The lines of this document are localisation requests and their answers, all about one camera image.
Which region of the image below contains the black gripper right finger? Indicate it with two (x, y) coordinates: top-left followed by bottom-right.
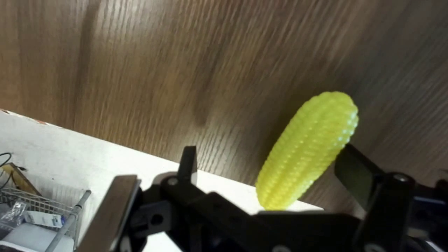
(333, 143), (417, 252)

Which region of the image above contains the metal wire basket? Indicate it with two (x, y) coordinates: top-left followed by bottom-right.
(0, 186), (92, 252)

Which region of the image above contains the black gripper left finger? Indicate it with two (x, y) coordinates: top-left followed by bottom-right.
(155, 144), (256, 223)

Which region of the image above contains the yellow maize cob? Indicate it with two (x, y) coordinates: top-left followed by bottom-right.
(254, 90), (359, 213)

